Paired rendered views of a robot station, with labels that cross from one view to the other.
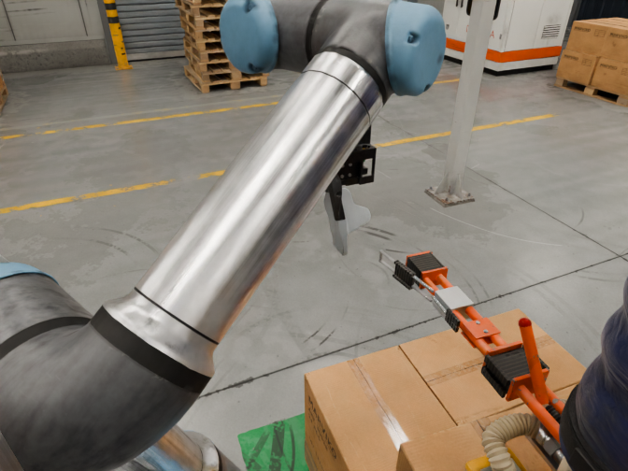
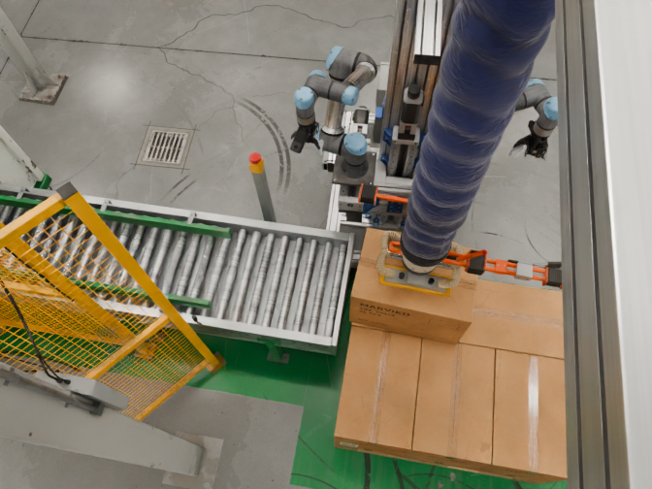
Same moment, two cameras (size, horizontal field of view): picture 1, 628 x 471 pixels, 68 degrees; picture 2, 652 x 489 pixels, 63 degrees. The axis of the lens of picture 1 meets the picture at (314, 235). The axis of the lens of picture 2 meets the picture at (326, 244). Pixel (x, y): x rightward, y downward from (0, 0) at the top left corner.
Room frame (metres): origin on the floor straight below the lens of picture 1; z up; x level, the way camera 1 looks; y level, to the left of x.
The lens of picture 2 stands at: (0.59, -1.59, 3.40)
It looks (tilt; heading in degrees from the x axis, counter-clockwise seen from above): 64 degrees down; 123
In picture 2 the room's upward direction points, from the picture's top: 3 degrees counter-clockwise
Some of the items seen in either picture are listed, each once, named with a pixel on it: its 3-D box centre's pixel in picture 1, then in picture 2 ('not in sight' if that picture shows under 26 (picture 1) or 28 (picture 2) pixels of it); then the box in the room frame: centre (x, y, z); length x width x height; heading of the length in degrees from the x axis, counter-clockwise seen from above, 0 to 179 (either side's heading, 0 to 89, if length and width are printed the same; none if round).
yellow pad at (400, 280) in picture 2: not in sight; (415, 279); (0.42, -0.57, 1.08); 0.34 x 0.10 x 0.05; 19
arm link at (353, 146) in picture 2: not in sight; (354, 147); (-0.17, -0.13, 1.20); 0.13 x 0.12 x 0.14; 9
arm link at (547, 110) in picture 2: not in sight; (550, 113); (0.61, -0.02, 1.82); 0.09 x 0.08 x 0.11; 140
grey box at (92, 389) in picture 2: not in sight; (84, 390); (-0.31, -1.73, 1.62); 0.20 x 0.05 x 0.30; 21
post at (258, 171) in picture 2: not in sight; (266, 207); (-0.66, -0.35, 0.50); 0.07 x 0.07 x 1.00; 21
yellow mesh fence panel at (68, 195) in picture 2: not in sight; (100, 362); (-0.62, -1.64, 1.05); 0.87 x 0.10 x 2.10; 73
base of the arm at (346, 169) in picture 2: not in sight; (354, 161); (-0.16, -0.13, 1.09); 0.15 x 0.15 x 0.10
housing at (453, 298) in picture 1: (452, 304); (523, 272); (0.83, -0.33, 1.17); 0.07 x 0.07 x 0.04; 19
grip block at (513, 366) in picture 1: (514, 370); (475, 262); (0.63, -0.40, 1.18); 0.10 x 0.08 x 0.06; 109
